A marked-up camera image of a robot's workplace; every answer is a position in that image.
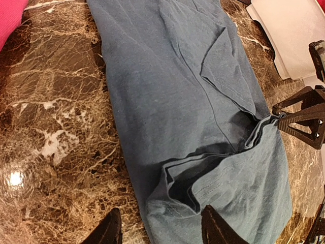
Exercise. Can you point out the pink trousers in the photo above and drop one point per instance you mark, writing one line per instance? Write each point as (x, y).
(11, 16)

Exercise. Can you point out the white plastic laundry bin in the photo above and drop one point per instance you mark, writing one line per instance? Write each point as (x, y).
(290, 26)

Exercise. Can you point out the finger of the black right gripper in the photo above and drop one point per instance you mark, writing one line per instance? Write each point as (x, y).
(311, 99)
(306, 126)

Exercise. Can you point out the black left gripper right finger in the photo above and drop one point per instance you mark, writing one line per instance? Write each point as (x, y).
(215, 230)

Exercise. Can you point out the dark blue garment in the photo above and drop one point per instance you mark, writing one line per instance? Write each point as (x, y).
(193, 124)

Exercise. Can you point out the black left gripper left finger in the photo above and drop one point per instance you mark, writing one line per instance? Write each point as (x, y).
(108, 231)

